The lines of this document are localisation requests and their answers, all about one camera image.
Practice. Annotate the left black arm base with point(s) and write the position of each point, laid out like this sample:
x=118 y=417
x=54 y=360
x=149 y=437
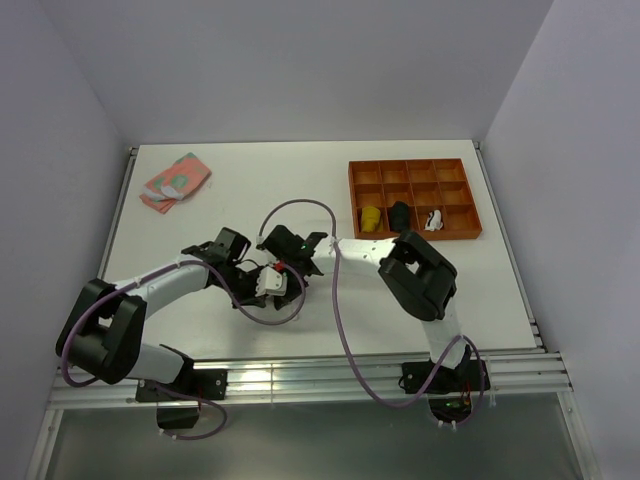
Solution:
x=195 y=390

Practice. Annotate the pink green patterned socks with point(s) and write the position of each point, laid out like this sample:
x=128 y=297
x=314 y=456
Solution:
x=175 y=184

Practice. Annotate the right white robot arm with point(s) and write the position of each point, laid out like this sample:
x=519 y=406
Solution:
x=420 y=278

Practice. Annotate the orange compartment tray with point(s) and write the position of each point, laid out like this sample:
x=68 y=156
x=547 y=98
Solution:
x=423 y=184

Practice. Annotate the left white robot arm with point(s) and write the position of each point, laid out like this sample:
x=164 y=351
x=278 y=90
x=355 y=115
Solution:
x=102 y=339

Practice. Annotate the white black striped sock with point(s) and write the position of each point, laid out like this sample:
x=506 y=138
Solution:
x=434 y=221

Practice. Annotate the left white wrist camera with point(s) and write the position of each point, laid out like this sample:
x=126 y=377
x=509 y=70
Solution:
x=270 y=282

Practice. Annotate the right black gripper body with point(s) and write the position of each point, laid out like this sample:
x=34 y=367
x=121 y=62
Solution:
x=289 y=264

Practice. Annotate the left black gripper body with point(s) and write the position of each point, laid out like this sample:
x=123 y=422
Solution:
x=242 y=285

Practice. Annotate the yellow rolled sock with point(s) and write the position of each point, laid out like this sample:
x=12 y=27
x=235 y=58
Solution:
x=371 y=220

